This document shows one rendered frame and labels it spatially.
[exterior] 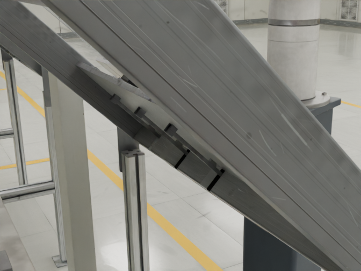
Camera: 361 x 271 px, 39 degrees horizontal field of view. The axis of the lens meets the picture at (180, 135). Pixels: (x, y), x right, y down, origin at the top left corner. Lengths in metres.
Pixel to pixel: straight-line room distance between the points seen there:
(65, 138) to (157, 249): 0.88
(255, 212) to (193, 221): 1.49
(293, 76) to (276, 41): 0.09
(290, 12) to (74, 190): 0.66
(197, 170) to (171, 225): 1.34
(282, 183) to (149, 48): 0.13
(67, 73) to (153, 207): 1.42
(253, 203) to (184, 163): 0.20
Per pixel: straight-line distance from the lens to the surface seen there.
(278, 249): 1.36
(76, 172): 1.27
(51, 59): 0.96
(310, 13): 1.22
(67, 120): 1.22
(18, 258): 0.79
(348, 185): 0.39
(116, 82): 0.79
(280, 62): 1.23
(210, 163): 0.78
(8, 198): 1.82
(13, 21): 0.94
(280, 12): 1.22
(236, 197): 0.75
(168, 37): 0.28
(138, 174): 1.11
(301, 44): 1.22
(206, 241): 2.05
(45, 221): 2.29
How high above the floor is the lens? 1.01
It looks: 18 degrees down
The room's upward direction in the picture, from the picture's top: 1 degrees counter-clockwise
